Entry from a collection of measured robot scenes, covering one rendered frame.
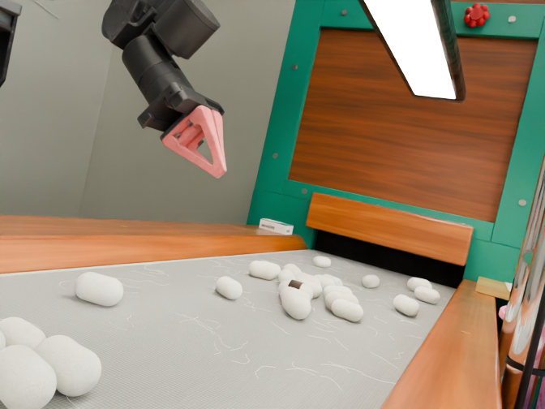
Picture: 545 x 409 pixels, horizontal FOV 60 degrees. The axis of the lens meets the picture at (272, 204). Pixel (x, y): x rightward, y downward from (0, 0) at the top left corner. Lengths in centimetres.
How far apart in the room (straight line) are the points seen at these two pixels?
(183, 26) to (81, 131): 227
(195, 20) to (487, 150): 59
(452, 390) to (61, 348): 20
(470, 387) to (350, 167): 72
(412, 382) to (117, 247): 34
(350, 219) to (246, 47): 155
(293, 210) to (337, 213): 13
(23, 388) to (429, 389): 20
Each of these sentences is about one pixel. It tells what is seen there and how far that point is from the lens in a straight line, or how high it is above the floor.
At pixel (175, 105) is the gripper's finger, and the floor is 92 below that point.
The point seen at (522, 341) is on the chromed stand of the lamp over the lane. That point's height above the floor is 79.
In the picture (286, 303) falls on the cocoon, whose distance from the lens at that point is 44.
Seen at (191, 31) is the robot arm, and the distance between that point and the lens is 60.
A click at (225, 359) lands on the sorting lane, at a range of 32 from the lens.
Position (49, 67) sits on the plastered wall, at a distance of 271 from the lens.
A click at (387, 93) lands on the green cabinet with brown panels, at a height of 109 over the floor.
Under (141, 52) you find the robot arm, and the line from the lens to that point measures 62.
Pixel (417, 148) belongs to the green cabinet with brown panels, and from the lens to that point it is 96.
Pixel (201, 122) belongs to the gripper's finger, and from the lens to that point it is 55.
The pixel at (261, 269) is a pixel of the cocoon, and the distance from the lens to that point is 57.
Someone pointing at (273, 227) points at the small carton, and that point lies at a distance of 94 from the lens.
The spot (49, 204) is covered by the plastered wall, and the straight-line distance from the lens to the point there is 280.
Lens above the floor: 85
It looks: 2 degrees down
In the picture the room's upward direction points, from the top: 12 degrees clockwise
